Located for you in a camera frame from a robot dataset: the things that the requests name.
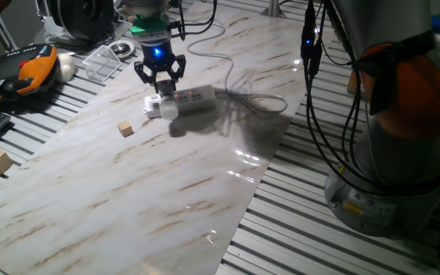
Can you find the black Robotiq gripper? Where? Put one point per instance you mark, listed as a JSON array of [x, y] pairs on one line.
[[158, 57]]

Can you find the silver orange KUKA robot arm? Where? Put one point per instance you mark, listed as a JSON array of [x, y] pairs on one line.
[[395, 95]]

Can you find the silver tape roll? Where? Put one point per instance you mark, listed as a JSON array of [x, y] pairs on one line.
[[121, 49]]

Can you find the white power strip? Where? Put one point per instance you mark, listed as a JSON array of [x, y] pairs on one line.
[[197, 97]]

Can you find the clear plastic box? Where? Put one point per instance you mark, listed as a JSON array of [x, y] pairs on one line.
[[101, 63]]

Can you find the small wooden cube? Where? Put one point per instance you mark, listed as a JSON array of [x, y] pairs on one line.
[[125, 128]]

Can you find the black filament spool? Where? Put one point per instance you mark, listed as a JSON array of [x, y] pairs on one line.
[[80, 17]]

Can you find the white rounded plastic object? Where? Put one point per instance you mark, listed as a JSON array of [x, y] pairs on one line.
[[65, 68]]

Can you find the marble pattern mat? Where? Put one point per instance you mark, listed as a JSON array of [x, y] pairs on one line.
[[147, 183]]

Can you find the black orange teach pendant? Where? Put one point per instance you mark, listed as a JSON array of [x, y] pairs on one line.
[[10, 72]]

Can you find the green printed camera mount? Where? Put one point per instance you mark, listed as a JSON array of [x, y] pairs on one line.
[[147, 27]]

